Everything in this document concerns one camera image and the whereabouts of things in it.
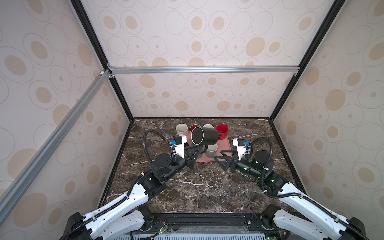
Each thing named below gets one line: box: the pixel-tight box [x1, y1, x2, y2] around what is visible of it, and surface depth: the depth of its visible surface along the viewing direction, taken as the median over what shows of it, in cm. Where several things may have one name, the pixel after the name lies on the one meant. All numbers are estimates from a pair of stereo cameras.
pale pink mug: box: [176, 123, 188, 136], surface depth 105 cm
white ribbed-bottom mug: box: [202, 123, 215, 129], surface depth 105 cm
